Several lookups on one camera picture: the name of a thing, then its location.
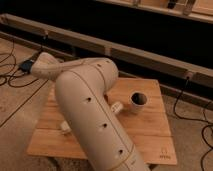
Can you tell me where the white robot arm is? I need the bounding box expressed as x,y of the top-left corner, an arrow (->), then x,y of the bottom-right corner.
31,52 -> 150,171

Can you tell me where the small white toy object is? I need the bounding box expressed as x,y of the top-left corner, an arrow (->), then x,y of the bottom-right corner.
110,101 -> 124,115

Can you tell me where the white cup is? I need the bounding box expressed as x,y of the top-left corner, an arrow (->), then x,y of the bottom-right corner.
130,92 -> 147,114

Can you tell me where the wooden table board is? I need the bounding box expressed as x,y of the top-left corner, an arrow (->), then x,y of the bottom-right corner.
27,78 -> 177,165

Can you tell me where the black power adapter box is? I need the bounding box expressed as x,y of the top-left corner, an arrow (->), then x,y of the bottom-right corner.
19,60 -> 34,73

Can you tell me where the black floor cable right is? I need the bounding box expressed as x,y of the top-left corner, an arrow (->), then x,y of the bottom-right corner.
172,77 -> 213,171

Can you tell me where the black floor cable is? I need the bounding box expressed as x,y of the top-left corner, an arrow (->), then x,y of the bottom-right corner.
172,77 -> 213,171
0,36 -> 51,128

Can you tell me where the black floor cable left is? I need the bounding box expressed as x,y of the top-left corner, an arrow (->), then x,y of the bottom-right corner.
0,36 -> 51,128

